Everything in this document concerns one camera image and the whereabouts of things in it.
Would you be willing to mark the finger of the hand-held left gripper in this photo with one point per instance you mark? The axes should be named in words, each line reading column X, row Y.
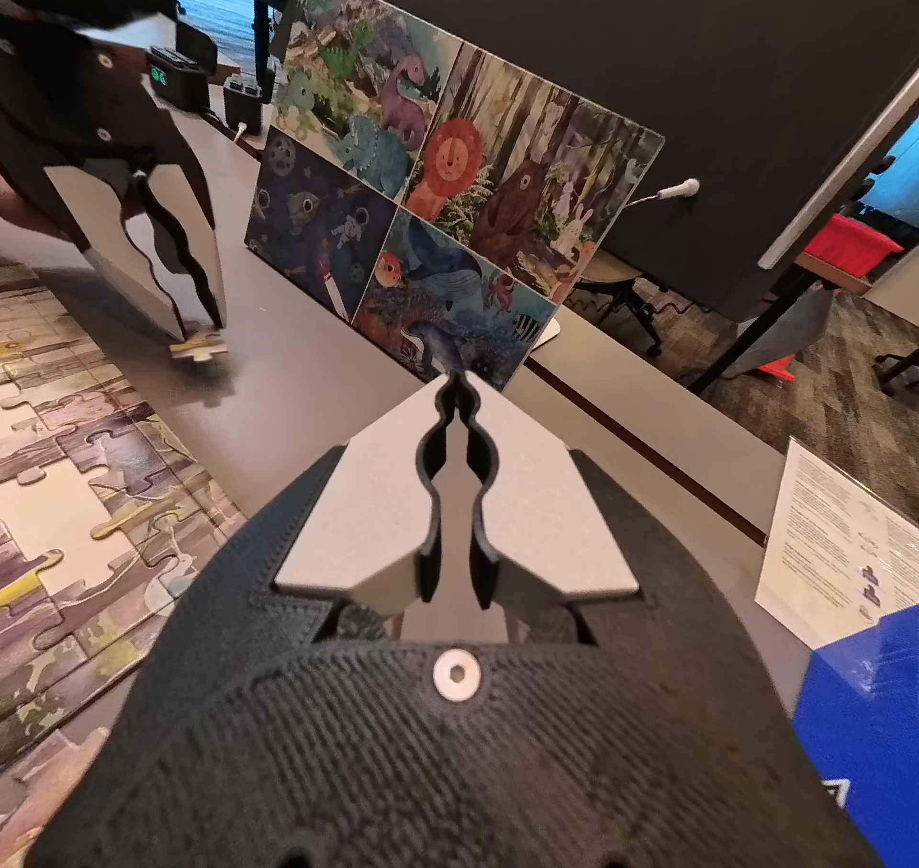
column 100, row 236
column 194, row 250

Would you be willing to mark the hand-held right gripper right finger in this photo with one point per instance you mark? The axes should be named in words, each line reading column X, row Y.
column 560, row 523

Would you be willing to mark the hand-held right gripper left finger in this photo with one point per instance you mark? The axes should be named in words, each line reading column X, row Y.
column 359, row 523

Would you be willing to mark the yellow streaked puzzle piece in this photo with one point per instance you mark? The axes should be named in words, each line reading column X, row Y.
column 188, row 347

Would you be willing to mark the purple puzzle piece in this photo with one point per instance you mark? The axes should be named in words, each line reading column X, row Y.
column 214, row 347

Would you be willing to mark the forest animal jigsaw puzzle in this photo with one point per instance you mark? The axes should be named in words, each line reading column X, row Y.
column 86, row 487

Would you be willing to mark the person's left hand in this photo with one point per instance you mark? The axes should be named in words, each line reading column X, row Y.
column 14, row 207

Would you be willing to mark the black charger green display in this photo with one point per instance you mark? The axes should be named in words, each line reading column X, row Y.
column 179, row 85

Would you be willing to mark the small black charging box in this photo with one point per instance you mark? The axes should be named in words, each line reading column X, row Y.
column 244, row 103

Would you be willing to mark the white stand base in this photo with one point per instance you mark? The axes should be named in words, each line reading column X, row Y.
column 547, row 335

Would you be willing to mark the printed instruction sheet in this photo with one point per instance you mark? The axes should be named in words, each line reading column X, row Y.
column 825, row 545

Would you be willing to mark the red floor object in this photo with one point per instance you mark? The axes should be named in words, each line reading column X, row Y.
column 779, row 369

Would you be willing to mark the illustrated puzzle box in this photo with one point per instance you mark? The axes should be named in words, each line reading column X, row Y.
column 467, row 186

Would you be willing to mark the blue plastic bin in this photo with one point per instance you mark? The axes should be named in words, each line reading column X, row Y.
column 869, row 724

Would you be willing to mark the red cloth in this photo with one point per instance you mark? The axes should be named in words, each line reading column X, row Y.
column 851, row 243

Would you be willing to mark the grey metal tube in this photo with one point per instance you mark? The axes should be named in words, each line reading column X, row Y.
column 840, row 178

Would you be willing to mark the black partition panel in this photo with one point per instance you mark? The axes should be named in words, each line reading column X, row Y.
column 682, row 56

